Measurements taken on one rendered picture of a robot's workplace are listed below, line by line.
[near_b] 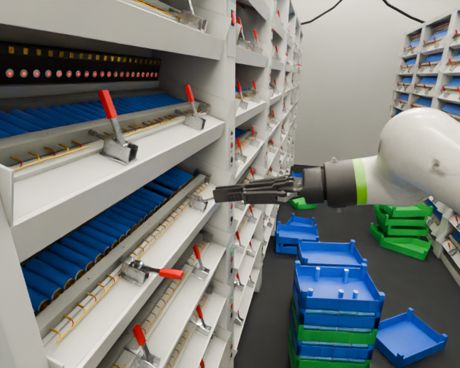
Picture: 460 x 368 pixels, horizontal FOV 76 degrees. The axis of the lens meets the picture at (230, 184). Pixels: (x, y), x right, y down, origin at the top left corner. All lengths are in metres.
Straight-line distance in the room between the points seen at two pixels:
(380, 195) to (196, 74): 0.52
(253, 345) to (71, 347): 1.29
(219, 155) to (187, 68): 0.24
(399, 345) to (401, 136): 1.45
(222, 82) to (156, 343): 0.61
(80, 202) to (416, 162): 0.43
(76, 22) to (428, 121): 0.44
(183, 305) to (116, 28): 0.56
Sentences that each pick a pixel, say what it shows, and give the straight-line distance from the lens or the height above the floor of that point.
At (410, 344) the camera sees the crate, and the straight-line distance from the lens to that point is 1.87.
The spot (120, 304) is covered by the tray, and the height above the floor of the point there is 0.93.
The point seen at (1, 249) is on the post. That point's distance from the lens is 0.29.
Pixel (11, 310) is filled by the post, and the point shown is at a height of 1.05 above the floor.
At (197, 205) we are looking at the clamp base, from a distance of 0.70.
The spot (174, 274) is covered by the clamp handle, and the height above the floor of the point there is 0.96.
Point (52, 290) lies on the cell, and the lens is 0.46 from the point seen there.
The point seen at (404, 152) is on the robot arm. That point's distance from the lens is 0.48.
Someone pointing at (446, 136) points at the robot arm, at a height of 1.16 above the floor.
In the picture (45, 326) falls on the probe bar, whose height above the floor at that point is 0.97.
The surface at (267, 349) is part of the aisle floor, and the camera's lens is 1.64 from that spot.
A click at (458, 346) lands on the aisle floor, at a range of 1.98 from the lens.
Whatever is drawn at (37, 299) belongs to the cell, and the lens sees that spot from 0.45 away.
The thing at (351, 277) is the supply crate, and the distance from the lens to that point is 1.46.
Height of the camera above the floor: 1.23
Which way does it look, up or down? 20 degrees down
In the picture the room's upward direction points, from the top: straight up
